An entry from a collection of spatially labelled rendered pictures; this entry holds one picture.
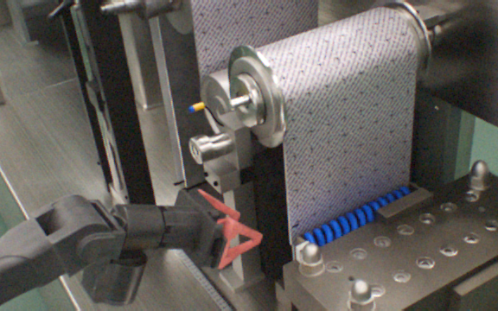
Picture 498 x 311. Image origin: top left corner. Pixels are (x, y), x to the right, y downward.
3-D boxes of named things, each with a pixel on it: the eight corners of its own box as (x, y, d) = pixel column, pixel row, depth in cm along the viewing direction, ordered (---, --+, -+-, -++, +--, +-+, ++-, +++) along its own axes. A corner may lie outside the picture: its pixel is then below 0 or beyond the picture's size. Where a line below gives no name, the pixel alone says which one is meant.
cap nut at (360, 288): (341, 303, 87) (341, 278, 85) (362, 291, 89) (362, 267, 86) (359, 320, 85) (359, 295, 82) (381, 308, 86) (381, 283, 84)
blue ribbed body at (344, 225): (298, 248, 100) (297, 231, 98) (405, 196, 109) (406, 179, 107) (312, 261, 97) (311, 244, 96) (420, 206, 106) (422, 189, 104)
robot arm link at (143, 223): (124, 218, 77) (106, 194, 81) (109, 268, 79) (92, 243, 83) (175, 218, 81) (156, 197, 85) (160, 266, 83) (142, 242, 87)
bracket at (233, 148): (217, 278, 112) (194, 124, 95) (249, 263, 114) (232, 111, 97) (232, 295, 108) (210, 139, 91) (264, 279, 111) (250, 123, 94)
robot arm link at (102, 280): (84, 238, 72) (54, 199, 78) (58, 324, 75) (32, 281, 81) (175, 233, 80) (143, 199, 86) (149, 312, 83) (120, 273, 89)
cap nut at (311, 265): (293, 266, 94) (292, 243, 91) (314, 256, 95) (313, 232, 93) (309, 281, 91) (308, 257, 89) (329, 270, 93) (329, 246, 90)
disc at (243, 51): (233, 122, 100) (222, 31, 92) (235, 121, 100) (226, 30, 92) (287, 165, 89) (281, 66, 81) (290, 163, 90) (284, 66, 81)
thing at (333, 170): (290, 244, 99) (283, 141, 89) (406, 187, 109) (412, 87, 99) (291, 245, 99) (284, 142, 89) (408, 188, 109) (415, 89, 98)
